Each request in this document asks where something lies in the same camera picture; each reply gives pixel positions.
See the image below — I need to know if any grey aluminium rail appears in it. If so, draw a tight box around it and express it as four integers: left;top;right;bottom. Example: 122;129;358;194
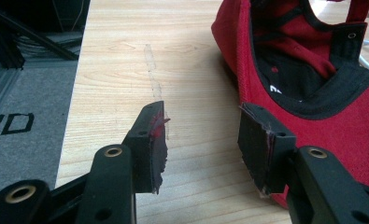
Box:
0;58;80;127

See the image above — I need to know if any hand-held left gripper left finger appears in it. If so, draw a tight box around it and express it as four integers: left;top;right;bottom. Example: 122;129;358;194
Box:
121;100;171;196

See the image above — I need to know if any clear tape strip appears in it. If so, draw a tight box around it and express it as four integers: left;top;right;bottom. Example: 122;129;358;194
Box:
143;43;171;139

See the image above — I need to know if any red and black cap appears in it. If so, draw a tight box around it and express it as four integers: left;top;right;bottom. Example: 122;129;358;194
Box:
210;0;369;209

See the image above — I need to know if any bundle of cables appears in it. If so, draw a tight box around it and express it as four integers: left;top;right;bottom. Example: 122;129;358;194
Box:
15;31;82;59

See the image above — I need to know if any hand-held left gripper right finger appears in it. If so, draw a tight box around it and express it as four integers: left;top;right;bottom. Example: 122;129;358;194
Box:
237;102;298;197

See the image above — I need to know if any black metal frame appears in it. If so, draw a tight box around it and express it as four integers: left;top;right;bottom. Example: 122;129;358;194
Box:
0;0;92;108

